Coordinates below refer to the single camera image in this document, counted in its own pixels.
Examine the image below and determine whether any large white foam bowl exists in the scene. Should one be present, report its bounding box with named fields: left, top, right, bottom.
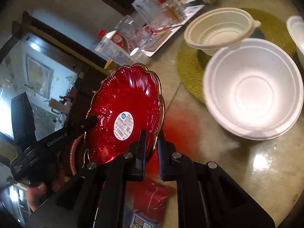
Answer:
left=203, top=38, right=303, bottom=141

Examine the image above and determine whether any large beige plastic bowl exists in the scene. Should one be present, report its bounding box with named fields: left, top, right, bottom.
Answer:
left=184, top=7, right=261, bottom=56

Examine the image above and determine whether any person's left hand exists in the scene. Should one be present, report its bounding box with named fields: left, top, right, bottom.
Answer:
left=26, top=168, right=65, bottom=211

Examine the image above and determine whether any brown lidded jar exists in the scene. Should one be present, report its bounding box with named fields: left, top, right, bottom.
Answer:
left=104, top=60, right=121, bottom=75

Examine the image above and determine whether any white tube bottle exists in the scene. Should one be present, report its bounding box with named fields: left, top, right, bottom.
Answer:
left=95, top=37, right=134, bottom=66

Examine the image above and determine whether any small white pill bottle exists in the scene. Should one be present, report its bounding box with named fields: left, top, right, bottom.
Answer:
left=130, top=47, right=149, bottom=64

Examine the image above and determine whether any old book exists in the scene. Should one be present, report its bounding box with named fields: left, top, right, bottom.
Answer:
left=144, top=29, right=171, bottom=52

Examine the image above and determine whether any glass pitcher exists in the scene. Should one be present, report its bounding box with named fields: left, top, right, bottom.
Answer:
left=115, top=15, right=154, bottom=53

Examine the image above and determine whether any liquor bottle in clear box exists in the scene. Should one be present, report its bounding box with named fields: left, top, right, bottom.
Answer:
left=132, top=0, right=187, bottom=30

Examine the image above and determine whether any white paper sheet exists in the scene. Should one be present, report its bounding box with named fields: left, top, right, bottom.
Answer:
left=143, top=5, right=205, bottom=57

